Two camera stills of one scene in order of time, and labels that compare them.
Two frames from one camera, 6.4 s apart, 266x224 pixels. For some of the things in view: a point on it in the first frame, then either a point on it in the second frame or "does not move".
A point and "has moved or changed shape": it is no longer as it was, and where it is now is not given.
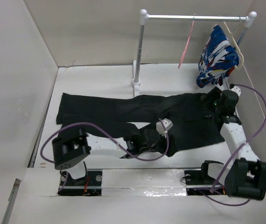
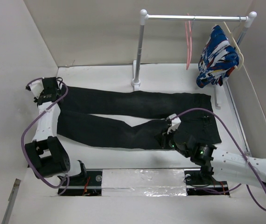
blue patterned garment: (218, 59) does not move
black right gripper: (215, 94) to (163, 136)
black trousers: (181, 120) has moved or changed shape
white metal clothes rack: (144, 17) does not move
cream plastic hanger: (237, 68) does not move
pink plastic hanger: (190, 36) to (188, 31)
